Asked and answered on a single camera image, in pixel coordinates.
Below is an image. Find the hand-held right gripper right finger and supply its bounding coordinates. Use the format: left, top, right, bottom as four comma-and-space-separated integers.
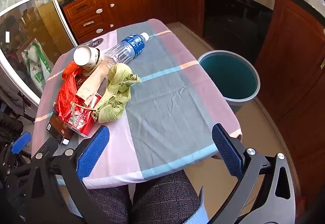
211, 123, 296, 224

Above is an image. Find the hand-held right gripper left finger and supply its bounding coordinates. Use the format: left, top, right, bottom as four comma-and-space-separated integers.
24, 125, 120, 224

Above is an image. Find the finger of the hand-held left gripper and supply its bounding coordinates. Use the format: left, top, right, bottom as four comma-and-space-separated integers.
11, 132, 32, 155
30, 137, 60, 162

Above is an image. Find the brown cardboard box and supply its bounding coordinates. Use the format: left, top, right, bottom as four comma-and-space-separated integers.
46, 113, 73, 145

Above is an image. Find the red printed carton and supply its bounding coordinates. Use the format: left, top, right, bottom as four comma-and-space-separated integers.
60, 94, 102, 137

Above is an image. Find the green ribbon wrapper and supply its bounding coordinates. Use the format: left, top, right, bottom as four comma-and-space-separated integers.
95, 63, 142, 123

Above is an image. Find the red plastic snack wrapper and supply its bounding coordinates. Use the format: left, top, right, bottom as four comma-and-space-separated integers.
55, 61, 102, 123

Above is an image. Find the brown paper sleeve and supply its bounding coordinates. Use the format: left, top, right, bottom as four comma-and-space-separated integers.
76, 63, 112, 100

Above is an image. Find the teal plastic bin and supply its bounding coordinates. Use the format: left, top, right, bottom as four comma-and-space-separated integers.
197, 50, 261, 113

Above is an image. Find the cream paper cup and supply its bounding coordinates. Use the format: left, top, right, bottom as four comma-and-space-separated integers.
73, 45, 102, 74

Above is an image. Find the clear plastic water bottle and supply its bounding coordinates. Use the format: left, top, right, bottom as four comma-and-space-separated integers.
103, 32, 150, 67

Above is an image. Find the person's left leg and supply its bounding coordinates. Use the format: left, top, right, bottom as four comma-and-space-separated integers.
86, 185, 133, 224

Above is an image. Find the person's leg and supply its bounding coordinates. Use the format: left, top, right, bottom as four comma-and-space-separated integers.
131, 169, 204, 224
86, 185, 133, 224

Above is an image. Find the pink grey plaid tablecloth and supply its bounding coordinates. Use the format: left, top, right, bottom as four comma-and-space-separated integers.
31, 19, 242, 189

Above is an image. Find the light blue garment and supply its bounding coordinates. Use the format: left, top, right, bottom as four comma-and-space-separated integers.
189, 185, 212, 224

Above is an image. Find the green and white bag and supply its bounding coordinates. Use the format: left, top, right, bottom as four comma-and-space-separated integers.
22, 41, 53, 90

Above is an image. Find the person's right leg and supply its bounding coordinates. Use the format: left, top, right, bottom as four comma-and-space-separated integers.
131, 169, 204, 224

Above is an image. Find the black built-in oven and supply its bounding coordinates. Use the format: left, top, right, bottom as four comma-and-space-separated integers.
203, 0, 277, 64

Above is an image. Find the glass sliding door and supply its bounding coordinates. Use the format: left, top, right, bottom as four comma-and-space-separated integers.
0, 0, 78, 104

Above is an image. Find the wooden drawer unit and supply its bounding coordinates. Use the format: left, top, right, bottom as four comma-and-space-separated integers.
62, 0, 105, 39

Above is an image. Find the wooden corner base cabinet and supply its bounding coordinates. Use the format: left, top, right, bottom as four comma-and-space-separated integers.
102, 0, 205, 38

